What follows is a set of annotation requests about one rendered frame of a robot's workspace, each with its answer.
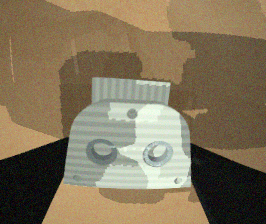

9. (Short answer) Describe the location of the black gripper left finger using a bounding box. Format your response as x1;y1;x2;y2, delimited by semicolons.
0;137;69;224

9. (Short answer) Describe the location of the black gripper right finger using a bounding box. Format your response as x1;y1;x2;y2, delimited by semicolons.
190;143;266;224

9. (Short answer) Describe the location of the grey metal plate with two holes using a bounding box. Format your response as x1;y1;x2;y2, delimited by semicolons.
62;99;192;189

